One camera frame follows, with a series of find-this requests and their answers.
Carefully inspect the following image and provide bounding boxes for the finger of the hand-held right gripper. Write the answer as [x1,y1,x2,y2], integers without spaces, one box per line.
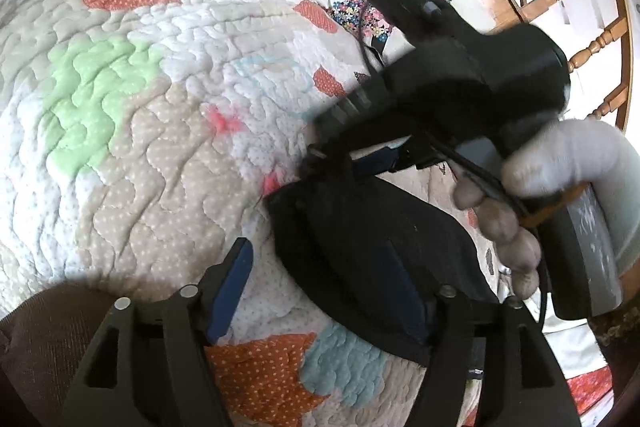
[299,142,352,180]
[352,143,451,178]

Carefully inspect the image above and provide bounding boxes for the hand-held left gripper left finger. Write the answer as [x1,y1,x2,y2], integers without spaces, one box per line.
[60,237,256,427]

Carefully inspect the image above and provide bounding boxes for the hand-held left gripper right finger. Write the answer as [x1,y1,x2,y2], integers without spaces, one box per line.
[381,242,583,427]

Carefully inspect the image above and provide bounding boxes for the black pants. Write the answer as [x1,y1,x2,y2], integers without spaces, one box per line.
[262,162,501,369]

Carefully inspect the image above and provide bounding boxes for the person's right hand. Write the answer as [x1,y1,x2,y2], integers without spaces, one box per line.
[452,118,630,304]

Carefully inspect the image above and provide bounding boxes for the patchwork quilt blanket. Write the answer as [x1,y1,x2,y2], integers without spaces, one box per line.
[0,0,617,427]

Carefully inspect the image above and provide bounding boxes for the dark brown cloth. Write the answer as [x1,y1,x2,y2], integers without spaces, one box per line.
[0,281,118,427]

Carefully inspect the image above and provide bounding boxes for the black cable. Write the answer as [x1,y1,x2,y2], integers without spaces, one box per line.
[351,0,387,75]

